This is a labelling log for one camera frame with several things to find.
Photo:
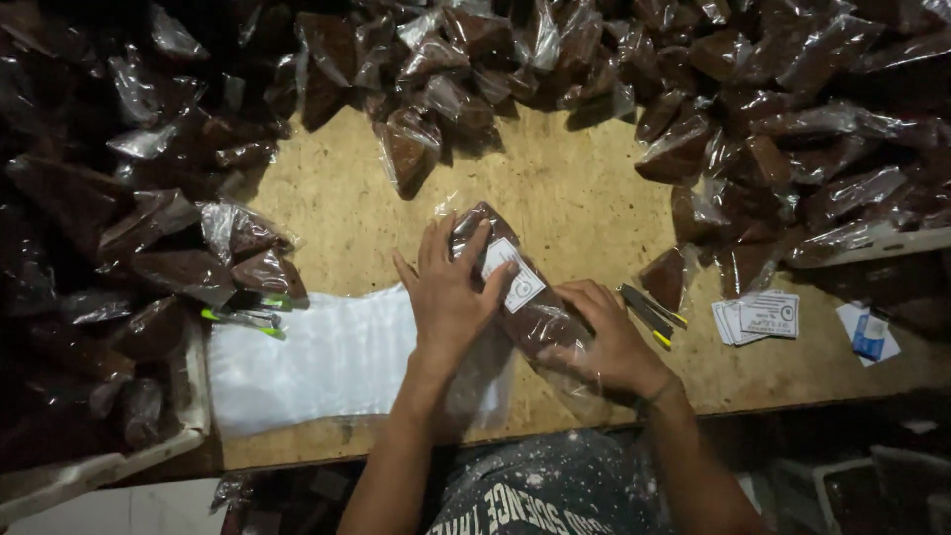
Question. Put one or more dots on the person's right hand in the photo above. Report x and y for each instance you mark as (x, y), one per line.
(620, 349)

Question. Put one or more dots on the person's left hand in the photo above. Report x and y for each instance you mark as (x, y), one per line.
(446, 304)

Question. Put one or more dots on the person's right fingers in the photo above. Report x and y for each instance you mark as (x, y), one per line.
(583, 293)

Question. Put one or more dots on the labelled brown sugar packet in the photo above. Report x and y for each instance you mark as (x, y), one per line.
(542, 327)

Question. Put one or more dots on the white printed paper label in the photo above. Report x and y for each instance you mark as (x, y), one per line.
(524, 286)

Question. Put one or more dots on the black yellow sealing tool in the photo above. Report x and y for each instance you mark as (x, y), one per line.
(650, 312)

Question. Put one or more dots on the stack of white paper labels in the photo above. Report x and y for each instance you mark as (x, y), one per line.
(761, 316)

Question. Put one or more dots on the grey speckled printed shirt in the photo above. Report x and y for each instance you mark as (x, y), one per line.
(550, 490)

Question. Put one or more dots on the heap of brown sugar packets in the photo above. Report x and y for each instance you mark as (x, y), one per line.
(780, 126)

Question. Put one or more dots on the white paper sheet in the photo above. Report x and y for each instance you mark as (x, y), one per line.
(851, 319)

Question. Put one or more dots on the stack of clear plastic bags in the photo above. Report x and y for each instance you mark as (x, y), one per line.
(312, 364)

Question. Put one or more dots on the small blue box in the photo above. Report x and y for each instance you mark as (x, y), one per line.
(868, 338)

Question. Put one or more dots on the white plastic crate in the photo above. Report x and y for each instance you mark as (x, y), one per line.
(884, 490)

